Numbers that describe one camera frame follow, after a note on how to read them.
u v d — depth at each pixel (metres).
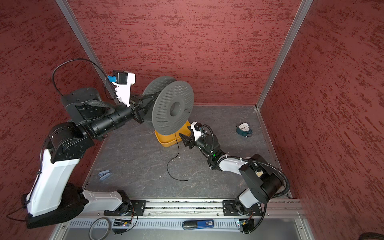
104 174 0.83
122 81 0.37
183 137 0.74
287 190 0.42
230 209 0.74
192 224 0.66
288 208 0.76
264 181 0.44
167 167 0.87
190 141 0.71
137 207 0.75
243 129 1.02
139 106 0.39
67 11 0.72
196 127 0.68
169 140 0.93
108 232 0.68
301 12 0.73
